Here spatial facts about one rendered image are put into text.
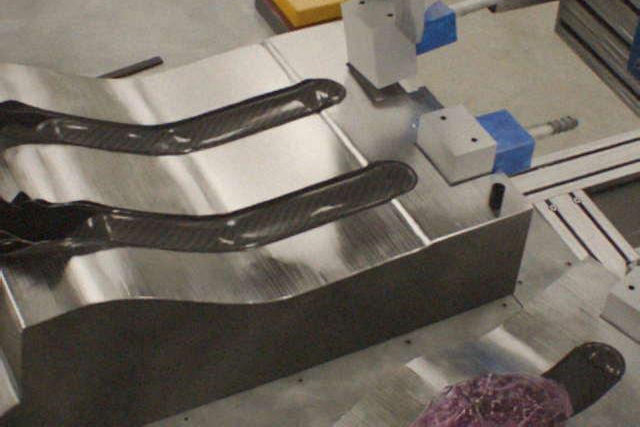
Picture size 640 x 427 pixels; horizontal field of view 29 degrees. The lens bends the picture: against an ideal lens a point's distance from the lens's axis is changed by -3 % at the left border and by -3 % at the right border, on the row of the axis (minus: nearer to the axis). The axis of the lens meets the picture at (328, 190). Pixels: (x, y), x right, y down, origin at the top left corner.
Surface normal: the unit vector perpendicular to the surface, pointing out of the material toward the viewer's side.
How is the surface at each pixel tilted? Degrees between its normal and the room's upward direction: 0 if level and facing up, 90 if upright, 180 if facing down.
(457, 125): 0
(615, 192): 0
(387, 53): 82
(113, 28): 0
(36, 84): 25
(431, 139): 90
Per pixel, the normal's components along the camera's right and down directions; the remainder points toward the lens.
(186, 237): 0.45, -0.77
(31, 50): 0.06, -0.74
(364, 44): -0.88, 0.37
